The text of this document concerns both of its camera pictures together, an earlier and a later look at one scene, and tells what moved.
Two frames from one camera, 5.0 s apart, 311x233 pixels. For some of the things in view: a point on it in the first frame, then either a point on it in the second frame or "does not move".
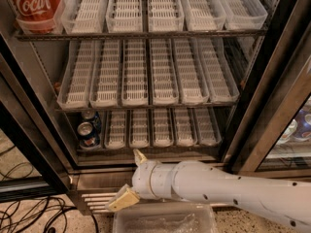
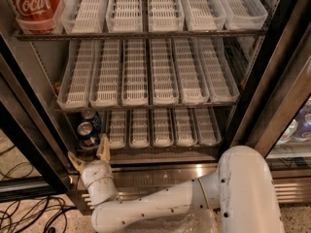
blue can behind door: (303, 122) does not move
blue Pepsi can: (87, 135) does not move
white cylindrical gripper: (141, 179) → (93, 171)
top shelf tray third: (124, 10) does not move
